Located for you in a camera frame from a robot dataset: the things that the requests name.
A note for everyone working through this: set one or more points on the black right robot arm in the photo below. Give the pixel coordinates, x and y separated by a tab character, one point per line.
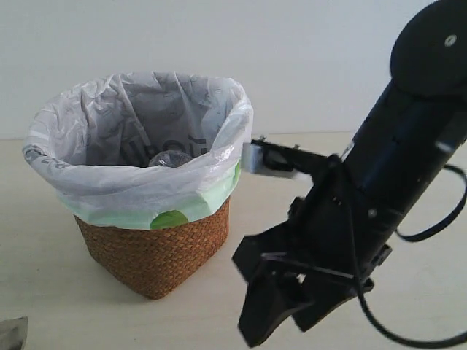
415	127

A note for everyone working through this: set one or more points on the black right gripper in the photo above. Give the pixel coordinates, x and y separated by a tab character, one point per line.
303	266

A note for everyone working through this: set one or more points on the white green plastic bin liner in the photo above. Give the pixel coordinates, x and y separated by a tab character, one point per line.
92	143

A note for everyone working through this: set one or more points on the woven brown wicker basket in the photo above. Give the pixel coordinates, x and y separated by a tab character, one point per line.
154	262

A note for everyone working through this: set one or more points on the grey object at edge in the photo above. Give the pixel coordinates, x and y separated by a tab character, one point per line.
14	333

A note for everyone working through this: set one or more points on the clear bottle green label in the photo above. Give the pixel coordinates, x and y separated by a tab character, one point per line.
170	158

